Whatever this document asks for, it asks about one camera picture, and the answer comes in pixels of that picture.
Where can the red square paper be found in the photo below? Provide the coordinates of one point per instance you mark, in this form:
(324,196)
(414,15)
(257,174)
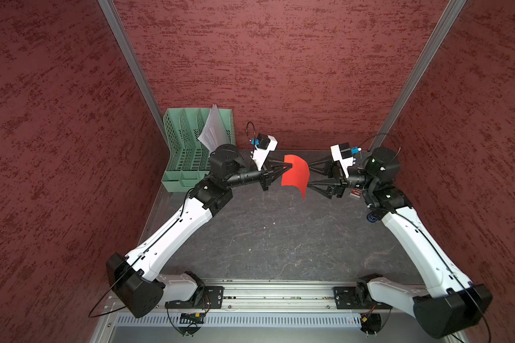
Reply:
(298,176)

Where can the green plastic file organizer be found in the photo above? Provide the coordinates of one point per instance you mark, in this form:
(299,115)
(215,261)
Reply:
(189,159)

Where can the aluminium right corner post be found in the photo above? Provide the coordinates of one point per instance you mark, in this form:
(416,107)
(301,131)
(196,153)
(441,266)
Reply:
(438,35)

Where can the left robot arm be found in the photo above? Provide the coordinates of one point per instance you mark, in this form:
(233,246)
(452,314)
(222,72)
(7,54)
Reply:
(134,277)

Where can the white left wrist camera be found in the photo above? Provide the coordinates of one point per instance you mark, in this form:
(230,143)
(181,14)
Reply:
(262,144)

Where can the red pencil box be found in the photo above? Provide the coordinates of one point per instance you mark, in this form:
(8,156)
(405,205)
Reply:
(357,193)

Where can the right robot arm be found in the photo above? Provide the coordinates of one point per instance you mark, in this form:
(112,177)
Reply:
(450,302)

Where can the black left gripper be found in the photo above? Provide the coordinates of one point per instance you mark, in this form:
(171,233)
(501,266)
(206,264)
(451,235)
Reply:
(276,164)

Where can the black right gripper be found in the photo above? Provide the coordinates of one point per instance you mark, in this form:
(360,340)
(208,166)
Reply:
(337,180)

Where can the aluminium left corner post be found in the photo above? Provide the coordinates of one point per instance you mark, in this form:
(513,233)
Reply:
(115,23)

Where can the white paper sheets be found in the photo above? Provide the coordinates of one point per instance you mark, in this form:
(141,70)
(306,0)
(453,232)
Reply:
(214,133)

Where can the aluminium corner post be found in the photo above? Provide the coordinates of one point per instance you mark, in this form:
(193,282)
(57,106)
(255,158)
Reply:
(115,23)
(438,35)

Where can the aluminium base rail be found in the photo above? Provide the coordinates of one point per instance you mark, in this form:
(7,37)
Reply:
(263,310)

